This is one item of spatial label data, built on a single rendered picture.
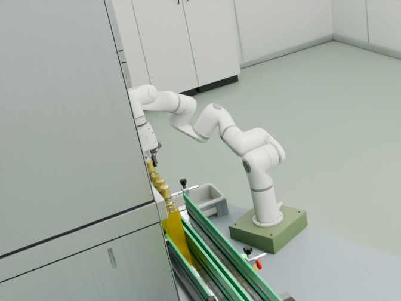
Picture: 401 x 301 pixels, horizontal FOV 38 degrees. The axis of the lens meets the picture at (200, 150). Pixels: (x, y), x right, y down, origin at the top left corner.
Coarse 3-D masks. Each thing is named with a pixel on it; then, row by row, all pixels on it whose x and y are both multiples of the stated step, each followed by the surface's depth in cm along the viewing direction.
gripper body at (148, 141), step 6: (138, 126) 215; (144, 126) 217; (150, 126) 219; (138, 132) 216; (144, 132) 217; (150, 132) 218; (144, 138) 218; (150, 138) 218; (144, 144) 218; (150, 144) 218; (156, 144) 219; (144, 150) 218
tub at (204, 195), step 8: (208, 184) 271; (192, 192) 269; (200, 192) 271; (208, 192) 272; (216, 192) 266; (176, 200) 267; (192, 200) 270; (200, 200) 272; (208, 200) 272; (216, 200) 257
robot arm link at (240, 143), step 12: (228, 132) 238; (240, 132) 237; (252, 132) 235; (264, 132) 235; (228, 144) 237; (240, 144) 232; (252, 144) 233; (264, 144) 235; (276, 144) 230; (240, 156) 235
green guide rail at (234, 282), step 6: (186, 222) 221; (186, 228) 222; (192, 228) 216; (192, 234) 216; (198, 240) 210; (204, 246) 205; (210, 252) 200; (216, 258) 197; (216, 264) 197; (222, 264) 193; (222, 270) 192; (228, 276) 188; (234, 282) 184; (240, 288) 180; (240, 294) 181; (246, 294) 177; (246, 300) 177; (252, 300) 174
